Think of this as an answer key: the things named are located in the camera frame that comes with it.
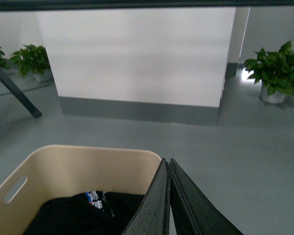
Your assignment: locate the black printed t-shirt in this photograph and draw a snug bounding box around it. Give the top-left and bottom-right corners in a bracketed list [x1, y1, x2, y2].
[24, 190, 144, 235]

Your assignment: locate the green potted plant left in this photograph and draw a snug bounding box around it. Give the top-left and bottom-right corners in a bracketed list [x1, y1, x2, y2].
[9, 44, 54, 83]

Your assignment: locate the green potted plant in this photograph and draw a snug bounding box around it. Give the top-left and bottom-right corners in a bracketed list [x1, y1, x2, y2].
[244, 41, 294, 104]
[9, 44, 54, 83]

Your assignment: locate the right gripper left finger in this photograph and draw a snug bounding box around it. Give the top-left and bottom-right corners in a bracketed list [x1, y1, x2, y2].
[122, 159, 171, 235]

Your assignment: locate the black clothes rack bar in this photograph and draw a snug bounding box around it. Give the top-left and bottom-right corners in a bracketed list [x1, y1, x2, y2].
[0, 0, 294, 12]

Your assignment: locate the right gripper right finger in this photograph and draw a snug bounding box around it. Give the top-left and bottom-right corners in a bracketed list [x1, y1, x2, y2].
[169, 159, 242, 235]

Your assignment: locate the beige plastic laundry hamper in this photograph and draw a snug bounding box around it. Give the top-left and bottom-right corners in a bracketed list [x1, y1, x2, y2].
[0, 145, 161, 235]

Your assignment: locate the green potted plant right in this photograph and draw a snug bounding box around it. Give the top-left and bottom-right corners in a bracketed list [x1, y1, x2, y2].
[244, 41, 294, 104]

